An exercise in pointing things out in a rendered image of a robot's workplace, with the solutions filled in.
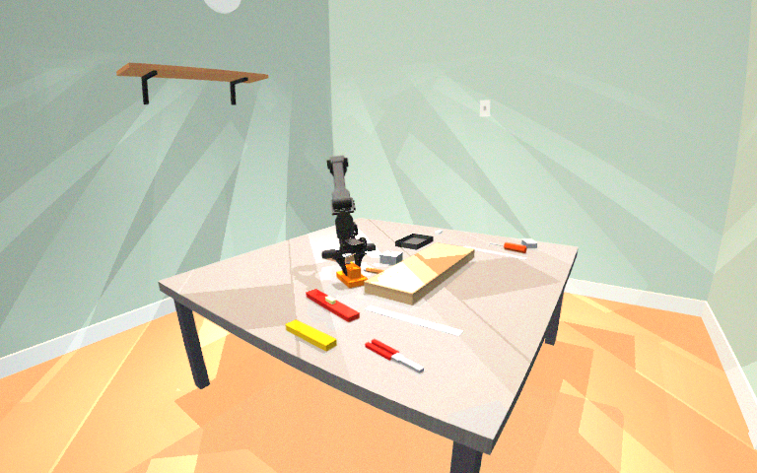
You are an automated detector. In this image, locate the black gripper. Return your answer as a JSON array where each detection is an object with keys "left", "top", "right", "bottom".
[{"left": 320, "top": 230, "right": 377, "bottom": 277}]

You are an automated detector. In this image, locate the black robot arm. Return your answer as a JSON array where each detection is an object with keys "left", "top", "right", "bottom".
[{"left": 327, "top": 155, "right": 367, "bottom": 254}]

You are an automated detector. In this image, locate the yellow flat bar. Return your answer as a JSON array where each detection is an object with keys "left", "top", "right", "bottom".
[{"left": 285, "top": 319, "right": 337, "bottom": 352}]

